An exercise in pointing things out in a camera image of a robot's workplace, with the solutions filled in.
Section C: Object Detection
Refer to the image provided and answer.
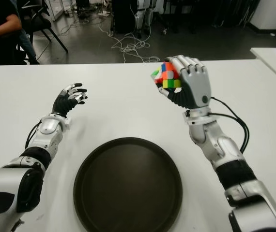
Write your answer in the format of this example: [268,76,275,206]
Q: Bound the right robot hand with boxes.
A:
[156,55,213,111]

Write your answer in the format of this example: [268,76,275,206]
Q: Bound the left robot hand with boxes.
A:
[52,83,88,116]

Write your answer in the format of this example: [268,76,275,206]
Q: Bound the multicoloured Rubik's cube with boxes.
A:
[150,62,182,91]

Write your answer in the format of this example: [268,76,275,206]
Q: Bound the dark brown round plate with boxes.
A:
[73,137,184,232]

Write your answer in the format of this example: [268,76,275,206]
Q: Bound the black swivel chair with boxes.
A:
[15,43,27,65]

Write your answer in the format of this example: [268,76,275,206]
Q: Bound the black wheeled rack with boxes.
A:
[156,0,199,34]

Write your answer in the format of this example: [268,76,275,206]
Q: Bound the white side table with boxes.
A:
[250,47,276,89]

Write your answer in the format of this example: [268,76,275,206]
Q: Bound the white humanoid robot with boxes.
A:
[133,0,157,34]

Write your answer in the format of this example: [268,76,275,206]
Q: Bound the white cabinet with black base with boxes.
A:
[249,0,276,34]

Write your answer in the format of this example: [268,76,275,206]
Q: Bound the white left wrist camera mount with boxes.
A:
[62,117,72,130]

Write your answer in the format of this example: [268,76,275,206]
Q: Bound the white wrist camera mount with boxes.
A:
[62,117,72,130]
[183,110,192,125]

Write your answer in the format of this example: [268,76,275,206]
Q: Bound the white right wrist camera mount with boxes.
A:
[183,110,192,125]

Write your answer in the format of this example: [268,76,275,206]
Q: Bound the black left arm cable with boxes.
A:
[25,120,42,149]

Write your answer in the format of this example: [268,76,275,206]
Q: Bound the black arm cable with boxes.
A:
[25,120,42,149]
[210,96,250,154]

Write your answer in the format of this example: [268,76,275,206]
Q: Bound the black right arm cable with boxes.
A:
[210,96,250,154]

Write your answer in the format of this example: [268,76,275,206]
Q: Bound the tangled white floor cable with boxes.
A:
[98,24,161,64]

